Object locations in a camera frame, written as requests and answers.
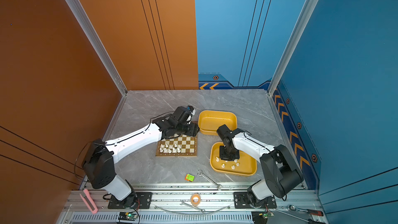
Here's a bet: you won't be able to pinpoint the green orange small cube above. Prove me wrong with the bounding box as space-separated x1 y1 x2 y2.
184 174 195 182

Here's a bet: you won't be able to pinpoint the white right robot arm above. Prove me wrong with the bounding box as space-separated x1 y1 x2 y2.
217 124 304 207

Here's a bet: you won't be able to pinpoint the green circuit board right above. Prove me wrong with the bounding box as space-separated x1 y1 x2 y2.
251 211 274 224

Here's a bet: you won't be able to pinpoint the aluminium corner post left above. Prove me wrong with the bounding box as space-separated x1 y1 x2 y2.
65 0 127 96

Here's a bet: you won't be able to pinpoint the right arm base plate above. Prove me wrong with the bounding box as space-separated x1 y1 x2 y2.
233 192 277 209

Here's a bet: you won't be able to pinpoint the yellow tray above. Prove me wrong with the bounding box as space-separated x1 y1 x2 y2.
198 110 237 136
209 142 257 176

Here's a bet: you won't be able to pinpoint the silver wrench on table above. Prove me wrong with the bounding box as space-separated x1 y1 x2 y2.
197 170 222 190

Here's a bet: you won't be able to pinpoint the red handled ratchet tool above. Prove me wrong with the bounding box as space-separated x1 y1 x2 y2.
288 205 324 216

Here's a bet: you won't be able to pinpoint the green circuit board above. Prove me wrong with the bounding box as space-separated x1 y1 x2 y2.
251 211 274 224
118 212 140 223

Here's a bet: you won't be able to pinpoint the silver wrench on rail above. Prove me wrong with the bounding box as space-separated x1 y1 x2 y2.
180 201 206 214

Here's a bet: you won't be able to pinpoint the yellow tray near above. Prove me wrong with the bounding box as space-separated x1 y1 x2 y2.
209 142 257 176

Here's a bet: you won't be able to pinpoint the wooden chess board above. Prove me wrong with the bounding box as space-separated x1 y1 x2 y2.
155 132 199 157

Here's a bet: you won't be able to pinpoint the tape roll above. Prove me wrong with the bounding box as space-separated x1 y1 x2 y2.
190 194 201 207

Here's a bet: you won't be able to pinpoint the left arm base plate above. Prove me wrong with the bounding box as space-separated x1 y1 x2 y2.
107 192 152 210

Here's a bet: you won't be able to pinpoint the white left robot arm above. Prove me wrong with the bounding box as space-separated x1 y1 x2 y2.
81 119 200 201

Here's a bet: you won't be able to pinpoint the green circuit board left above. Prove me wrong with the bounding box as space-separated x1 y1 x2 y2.
118 212 140 223

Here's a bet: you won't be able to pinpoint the pink utility knife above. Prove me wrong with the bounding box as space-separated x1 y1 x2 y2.
79 189 98 214

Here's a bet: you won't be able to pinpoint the aluminium corner post right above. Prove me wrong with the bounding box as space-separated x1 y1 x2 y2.
267 0 319 96

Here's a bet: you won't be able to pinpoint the aluminium corner post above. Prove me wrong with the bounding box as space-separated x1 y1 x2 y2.
65 0 127 96
267 0 319 96

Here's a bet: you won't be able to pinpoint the yellow tray far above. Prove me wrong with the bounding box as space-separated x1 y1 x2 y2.
198 110 237 136

